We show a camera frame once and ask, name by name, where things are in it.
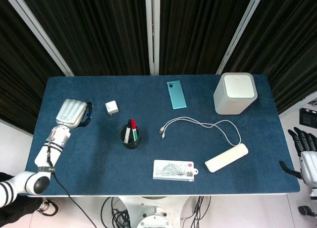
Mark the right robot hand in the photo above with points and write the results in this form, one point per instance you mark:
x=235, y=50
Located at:
x=309, y=161

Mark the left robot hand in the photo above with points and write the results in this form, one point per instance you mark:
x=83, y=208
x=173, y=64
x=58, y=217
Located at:
x=70, y=113

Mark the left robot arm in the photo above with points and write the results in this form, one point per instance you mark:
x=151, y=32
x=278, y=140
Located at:
x=47, y=153

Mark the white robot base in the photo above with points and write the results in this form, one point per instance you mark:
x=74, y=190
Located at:
x=153, y=210

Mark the black-capped white marker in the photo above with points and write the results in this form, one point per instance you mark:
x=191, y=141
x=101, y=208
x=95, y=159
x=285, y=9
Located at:
x=127, y=131

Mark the red cap marker pen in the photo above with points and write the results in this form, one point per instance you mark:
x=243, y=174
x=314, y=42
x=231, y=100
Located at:
x=133, y=129

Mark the black mesh pen holder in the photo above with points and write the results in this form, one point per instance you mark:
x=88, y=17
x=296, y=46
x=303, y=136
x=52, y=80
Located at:
x=130, y=144

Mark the white charger plug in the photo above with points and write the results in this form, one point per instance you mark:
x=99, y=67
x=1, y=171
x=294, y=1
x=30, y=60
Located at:
x=111, y=107

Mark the black device with lens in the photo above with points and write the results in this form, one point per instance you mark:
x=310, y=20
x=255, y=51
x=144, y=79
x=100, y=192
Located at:
x=308, y=116

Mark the black caster wheel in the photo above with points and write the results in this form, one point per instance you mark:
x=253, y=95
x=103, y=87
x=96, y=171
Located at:
x=305, y=210

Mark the blue felt table mat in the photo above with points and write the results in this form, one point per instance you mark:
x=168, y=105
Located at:
x=99, y=158

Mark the black curtain panel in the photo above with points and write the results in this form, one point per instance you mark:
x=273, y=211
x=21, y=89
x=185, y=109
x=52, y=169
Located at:
x=19, y=77
x=99, y=32
x=198, y=32
x=287, y=52

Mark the white oblong power bank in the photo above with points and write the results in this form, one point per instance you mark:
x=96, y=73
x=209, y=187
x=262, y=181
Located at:
x=226, y=158

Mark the white sneaker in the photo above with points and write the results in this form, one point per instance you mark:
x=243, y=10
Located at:
x=49, y=207

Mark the grey white speaker box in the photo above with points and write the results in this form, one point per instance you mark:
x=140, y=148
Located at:
x=230, y=102

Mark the teal smartphone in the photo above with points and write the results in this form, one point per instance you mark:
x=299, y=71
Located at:
x=177, y=95

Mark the black trouser leg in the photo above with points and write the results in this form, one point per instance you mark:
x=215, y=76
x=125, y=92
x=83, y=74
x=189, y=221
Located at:
x=19, y=213

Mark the white ruler set package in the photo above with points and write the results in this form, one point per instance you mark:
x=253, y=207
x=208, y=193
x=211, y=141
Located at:
x=173, y=169

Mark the white frame post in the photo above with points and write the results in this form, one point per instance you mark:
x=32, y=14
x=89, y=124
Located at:
x=37, y=30
x=153, y=32
x=237, y=32
x=299, y=103

